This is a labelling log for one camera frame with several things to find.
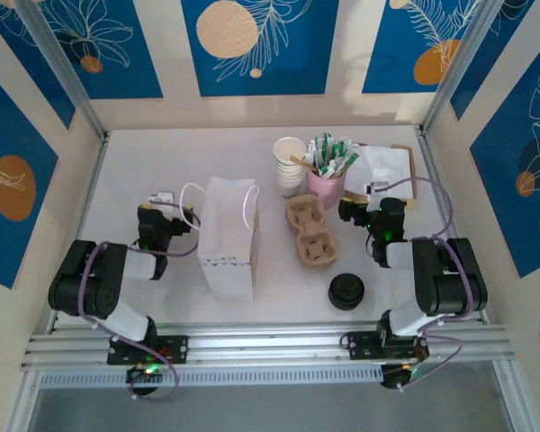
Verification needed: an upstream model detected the brown cardboard cup carrier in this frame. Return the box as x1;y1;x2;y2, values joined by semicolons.
284;193;340;271

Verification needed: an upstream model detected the blue floral wall panel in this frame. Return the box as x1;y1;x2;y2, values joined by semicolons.
361;0;482;95
0;65;60;290
26;0;165;101
181;0;342;97
449;0;540;122
470;40;540;279
0;0;77;131

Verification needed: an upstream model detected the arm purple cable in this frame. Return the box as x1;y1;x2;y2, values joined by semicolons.
366;176;474;392
78;200;203;403

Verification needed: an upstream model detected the grey slotted cable duct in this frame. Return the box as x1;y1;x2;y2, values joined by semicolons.
40;364;384;390

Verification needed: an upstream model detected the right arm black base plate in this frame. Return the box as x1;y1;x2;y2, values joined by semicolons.
344;330;430;362

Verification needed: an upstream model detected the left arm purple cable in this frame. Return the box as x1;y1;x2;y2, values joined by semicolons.
78;200;203;403

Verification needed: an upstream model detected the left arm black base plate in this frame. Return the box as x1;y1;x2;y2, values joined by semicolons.
106;335;191;366

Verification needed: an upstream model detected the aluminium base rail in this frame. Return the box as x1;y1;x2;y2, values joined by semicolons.
20;319;517;373

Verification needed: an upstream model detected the stack of black cup lids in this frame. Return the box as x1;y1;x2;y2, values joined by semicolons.
327;272;367;312

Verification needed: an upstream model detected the aluminium frame post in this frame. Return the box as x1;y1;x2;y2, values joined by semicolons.
13;0;110;141
418;0;509;136

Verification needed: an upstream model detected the pink ceramic mug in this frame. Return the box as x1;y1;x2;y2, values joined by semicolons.
306;166;347;211

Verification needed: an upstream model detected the stack of white paper cups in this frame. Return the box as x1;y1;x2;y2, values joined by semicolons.
272;136;309;200

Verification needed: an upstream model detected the wooden napkin tray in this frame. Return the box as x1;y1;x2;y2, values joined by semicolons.
344;143;419;211

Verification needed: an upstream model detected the white paper gift bag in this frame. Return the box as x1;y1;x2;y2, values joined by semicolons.
179;175;262;302

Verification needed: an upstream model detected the green white sugar stick bundle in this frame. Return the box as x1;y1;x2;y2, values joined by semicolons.
306;131;362;179

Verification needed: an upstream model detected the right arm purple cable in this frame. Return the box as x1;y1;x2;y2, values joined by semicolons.
366;176;474;392

